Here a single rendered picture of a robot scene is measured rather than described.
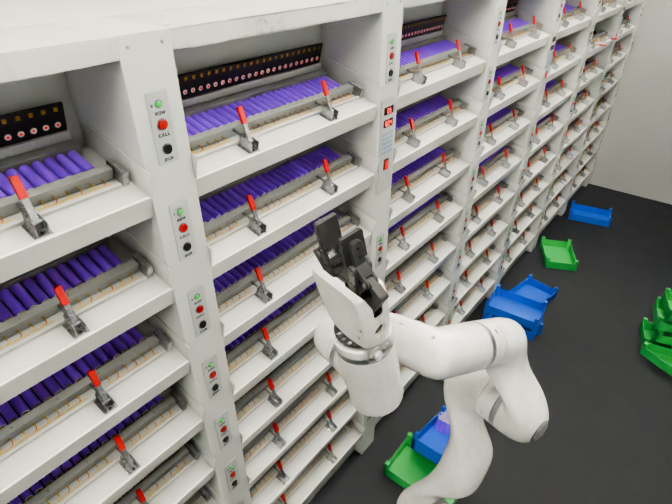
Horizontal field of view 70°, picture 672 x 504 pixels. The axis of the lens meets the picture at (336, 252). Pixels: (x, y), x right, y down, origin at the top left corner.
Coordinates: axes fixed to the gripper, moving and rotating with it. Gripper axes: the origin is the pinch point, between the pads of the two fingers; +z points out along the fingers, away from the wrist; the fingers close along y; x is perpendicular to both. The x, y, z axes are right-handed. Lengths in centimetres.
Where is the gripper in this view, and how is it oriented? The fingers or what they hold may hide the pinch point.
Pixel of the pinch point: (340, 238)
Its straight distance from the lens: 57.1
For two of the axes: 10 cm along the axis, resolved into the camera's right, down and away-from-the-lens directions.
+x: 7.9, -4.9, 3.7
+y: -5.9, -4.1, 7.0
